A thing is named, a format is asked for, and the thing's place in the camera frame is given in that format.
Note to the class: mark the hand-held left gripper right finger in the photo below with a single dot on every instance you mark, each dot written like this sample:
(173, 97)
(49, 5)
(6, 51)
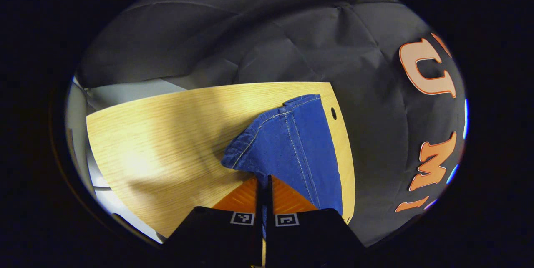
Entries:
(308, 238)

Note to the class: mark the blue denim jeans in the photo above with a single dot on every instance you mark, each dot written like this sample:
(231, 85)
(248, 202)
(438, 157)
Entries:
(292, 142)

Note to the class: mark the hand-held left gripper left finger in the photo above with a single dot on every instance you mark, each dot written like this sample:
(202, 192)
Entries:
(221, 238)

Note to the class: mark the black backdrop cloth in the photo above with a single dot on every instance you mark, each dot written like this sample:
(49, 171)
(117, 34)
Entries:
(271, 34)

